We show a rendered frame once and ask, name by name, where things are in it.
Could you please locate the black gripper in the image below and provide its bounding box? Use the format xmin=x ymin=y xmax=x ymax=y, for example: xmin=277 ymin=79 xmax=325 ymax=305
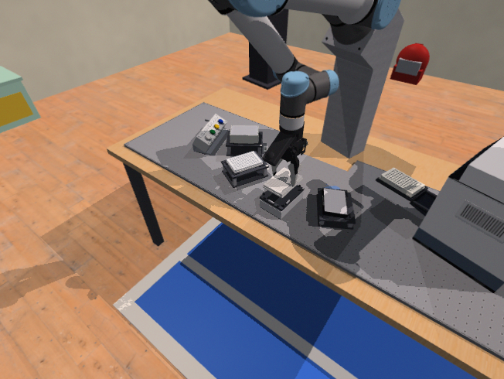
xmin=271 ymin=122 xmax=307 ymax=186

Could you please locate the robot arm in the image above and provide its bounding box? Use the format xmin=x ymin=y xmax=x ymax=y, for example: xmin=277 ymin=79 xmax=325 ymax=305
xmin=208 ymin=0 xmax=401 ymax=166

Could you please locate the grey button panel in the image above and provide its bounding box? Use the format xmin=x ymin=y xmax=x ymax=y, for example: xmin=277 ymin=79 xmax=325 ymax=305
xmin=192 ymin=114 xmax=228 ymax=155

